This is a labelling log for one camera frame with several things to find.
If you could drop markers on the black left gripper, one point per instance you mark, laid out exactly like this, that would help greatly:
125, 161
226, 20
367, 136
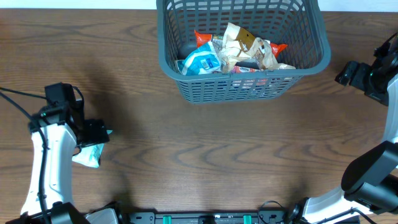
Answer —
95, 133

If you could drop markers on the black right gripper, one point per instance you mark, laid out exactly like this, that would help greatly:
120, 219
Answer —
357, 80

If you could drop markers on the teal white snack bag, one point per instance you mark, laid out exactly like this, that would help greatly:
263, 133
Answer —
89, 156

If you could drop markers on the grey plastic basket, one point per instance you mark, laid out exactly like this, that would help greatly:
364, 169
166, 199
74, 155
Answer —
298, 24

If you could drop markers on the beige paper bag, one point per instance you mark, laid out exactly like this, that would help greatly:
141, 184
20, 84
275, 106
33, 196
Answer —
267, 53

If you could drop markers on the Kleenex tissue multipack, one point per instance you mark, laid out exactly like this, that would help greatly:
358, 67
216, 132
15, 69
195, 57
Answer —
245, 70

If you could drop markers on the beige brown snack bag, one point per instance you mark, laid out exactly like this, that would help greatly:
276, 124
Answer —
239, 45

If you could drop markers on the blue white snack bag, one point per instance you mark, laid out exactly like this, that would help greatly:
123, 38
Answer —
204, 60

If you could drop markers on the San Remo spaghetti packet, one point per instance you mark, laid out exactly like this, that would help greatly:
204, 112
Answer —
218, 39

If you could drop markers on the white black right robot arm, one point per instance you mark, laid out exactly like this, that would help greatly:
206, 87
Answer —
367, 186

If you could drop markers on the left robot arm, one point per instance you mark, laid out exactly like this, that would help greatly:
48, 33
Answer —
61, 135

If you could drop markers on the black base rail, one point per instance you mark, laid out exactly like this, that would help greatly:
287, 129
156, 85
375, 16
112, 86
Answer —
199, 217

